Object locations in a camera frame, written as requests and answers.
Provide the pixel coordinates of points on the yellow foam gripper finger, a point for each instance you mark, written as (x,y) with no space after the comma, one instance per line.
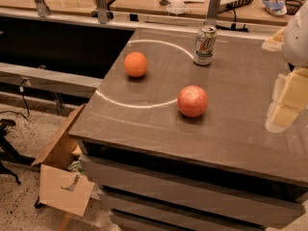
(274,43)
(289,99)

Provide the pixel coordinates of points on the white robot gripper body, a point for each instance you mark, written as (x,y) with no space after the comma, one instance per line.
(296,40)

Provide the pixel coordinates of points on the orange fruit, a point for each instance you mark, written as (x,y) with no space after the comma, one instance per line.
(135,64)

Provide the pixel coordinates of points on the red apple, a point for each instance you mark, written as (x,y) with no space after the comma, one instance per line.
(192,101)

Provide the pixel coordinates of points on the blue white bowl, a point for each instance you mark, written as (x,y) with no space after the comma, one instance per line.
(275,8)

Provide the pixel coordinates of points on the small black mesh cup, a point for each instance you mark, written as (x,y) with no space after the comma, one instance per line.
(292,6)

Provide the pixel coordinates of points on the white power strip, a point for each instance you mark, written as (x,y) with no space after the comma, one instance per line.
(226,5)

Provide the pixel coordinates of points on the green white soda can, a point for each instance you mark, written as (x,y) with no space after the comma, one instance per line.
(204,45)

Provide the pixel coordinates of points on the clear plastic bowl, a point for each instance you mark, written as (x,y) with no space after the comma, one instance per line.
(177,7)

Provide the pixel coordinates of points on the grey drawer cabinet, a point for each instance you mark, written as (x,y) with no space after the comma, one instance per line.
(159,170)

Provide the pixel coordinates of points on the grey metal beam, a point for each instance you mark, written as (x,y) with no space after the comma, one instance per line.
(43,79)

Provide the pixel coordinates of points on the open cardboard box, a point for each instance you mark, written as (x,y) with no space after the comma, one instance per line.
(58,187)

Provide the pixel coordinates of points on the black stand base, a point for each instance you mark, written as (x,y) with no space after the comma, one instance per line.
(8,153)

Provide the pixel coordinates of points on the metal bracket right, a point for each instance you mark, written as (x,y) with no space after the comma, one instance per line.
(212,13)

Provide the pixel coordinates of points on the metal bracket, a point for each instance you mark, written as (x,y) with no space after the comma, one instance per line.
(212,13)
(102,11)
(42,8)

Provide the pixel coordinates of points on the metal bracket middle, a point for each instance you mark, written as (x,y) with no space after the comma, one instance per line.
(102,11)

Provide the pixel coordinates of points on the metal bracket left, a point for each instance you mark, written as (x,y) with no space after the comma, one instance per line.
(42,8)

